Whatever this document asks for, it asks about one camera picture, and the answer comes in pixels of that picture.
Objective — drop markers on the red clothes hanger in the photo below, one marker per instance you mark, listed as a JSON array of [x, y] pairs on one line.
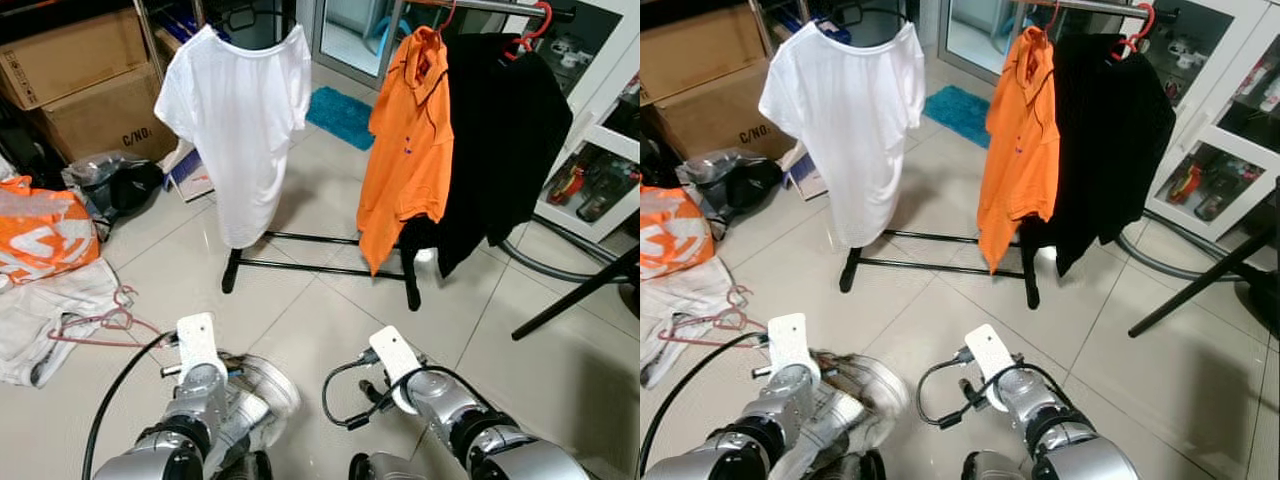
[[1148, 20], [546, 20]]

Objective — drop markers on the orange and white bag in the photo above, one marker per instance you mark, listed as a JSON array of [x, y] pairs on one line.
[[670, 240], [40, 240]]

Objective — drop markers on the white crumpled garment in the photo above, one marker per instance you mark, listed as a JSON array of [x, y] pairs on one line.
[[50, 310], [680, 300]]

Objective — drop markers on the white glass-door cabinet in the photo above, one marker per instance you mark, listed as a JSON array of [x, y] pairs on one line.
[[600, 135], [1215, 135]]

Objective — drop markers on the clear plastic bag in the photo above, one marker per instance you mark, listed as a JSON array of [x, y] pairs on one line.
[[745, 182], [125, 185]]

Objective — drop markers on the black shirt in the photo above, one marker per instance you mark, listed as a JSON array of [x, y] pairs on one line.
[[1110, 130], [500, 130]]

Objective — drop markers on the plain cardboard box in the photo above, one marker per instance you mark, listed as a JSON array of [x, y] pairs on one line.
[[70, 55], [690, 55]]

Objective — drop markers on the white T-shirt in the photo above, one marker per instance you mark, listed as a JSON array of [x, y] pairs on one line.
[[240, 130], [850, 130]]

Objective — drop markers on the orange polo shirt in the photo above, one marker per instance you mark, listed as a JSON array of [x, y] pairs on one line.
[[1020, 150], [405, 150]]

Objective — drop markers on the black metal clothes rack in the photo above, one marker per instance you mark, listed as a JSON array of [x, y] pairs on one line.
[[320, 268], [930, 265]]

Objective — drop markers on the teal floor mat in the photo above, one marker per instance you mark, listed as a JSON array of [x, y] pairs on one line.
[[958, 115], [340, 115]]

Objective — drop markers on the grey robot right leg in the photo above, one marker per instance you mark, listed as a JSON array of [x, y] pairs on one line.
[[385, 468], [995, 468]]

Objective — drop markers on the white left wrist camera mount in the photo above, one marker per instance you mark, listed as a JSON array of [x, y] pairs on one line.
[[197, 340], [790, 340]]

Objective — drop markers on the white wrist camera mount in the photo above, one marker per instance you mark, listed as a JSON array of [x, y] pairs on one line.
[[197, 340], [790, 340], [395, 355], [990, 352]]

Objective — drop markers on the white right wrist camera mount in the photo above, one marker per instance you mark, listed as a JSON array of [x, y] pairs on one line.
[[395, 355], [990, 352]]

